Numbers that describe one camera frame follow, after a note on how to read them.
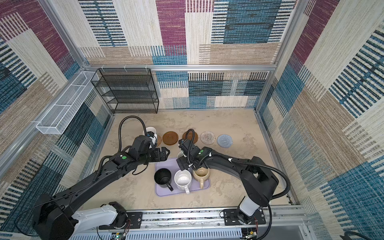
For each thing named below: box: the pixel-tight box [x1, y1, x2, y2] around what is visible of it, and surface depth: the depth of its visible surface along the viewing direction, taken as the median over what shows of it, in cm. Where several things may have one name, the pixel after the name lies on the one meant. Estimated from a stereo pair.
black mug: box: [154, 168, 174, 192], surface depth 81 cm
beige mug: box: [192, 167, 210, 189], surface depth 81 cm
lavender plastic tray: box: [155, 157, 210, 197], surface depth 83 cm
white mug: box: [174, 169, 192, 195], surface depth 80 cm
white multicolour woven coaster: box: [200, 131, 216, 145], surface depth 107 cm
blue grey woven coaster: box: [217, 134, 233, 148], surface depth 104 cm
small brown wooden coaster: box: [162, 131, 179, 146], surface depth 105 cm
